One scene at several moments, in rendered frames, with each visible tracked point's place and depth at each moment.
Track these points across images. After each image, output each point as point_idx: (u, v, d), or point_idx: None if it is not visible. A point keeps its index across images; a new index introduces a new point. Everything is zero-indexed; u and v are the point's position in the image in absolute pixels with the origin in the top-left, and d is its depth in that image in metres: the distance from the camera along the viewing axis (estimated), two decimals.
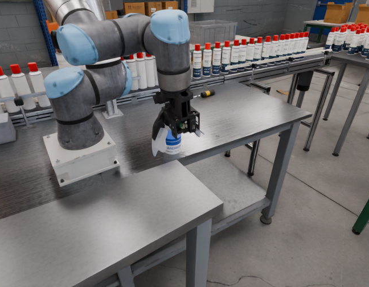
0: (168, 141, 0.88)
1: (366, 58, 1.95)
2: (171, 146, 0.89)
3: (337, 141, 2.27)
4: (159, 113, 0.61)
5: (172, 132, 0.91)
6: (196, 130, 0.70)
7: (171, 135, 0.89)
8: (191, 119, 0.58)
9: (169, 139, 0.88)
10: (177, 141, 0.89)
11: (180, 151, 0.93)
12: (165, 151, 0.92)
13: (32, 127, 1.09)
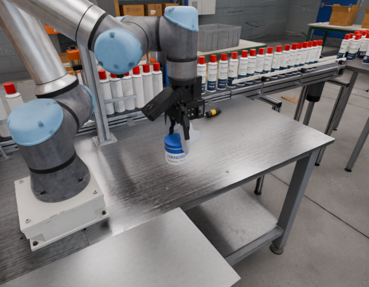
0: (171, 148, 0.67)
1: None
2: (176, 154, 0.68)
3: (351, 156, 2.11)
4: (181, 111, 0.61)
5: (176, 137, 0.70)
6: (172, 131, 0.73)
7: (175, 141, 0.68)
8: None
9: (173, 146, 0.67)
10: None
11: (187, 160, 0.72)
12: (167, 162, 0.71)
13: (9, 158, 0.93)
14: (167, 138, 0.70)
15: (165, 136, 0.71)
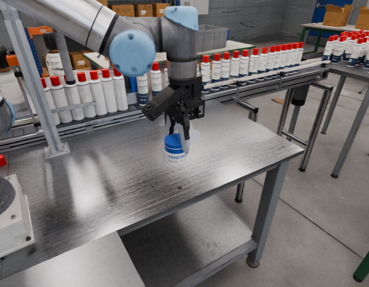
0: (171, 148, 0.67)
1: None
2: (176, 154, 0.68)
3: (337, 162, 2.04)
4: (181, 111, 0.61)
5: (176, 137, 0.70)
6: (172, 131, 0.73)
7: (175, 141, 0.68)
8: None
9: (173, 146, 0.67)
10: None
11: (187, 160, 0.72)
12: (167, 162, 0.71)
13: None
14: (167, 138, 0.70)
15: (165, 136, 0.71)
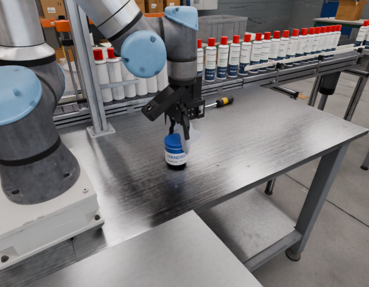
0: (171, 148, 0.67)
1: None
2: (176, 154, 0.68)
3: (368, 153, 1.96)
4: (181, 111, 0.61)
5: (176, 137, 0.70)
6: (172, 131, 0.73)
7: (175, 141, 0.68)
8: None
9: (173, 146, 0.67)
10: None
11: (187, 160, 0.72)
12: (167, 162, 0.71)
13: None
14: (167, 138, 0.70)
15: (165, 136, 0.71)
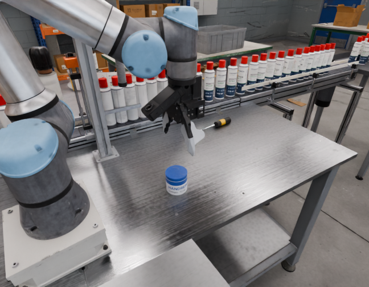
0: (172, 181, 0.74)
1: None
2: (176, 186, 0.75)
3: (363, 164, 2.02)
4: (181, 111, 0.61)
5: (176, 169, 0.77)
6: (168, 124, 0.74)
7: (175, 174, 0.75)
8: None
9: (173, 179, 0.73)
10: (183, 180, 0.75)
11: (186, 189, 0.78)
12: (168, 192, 0.77)
13: (0, 177, 0.84)
14: (168, 171, 0.76)
15: (167, 168, 0.77)
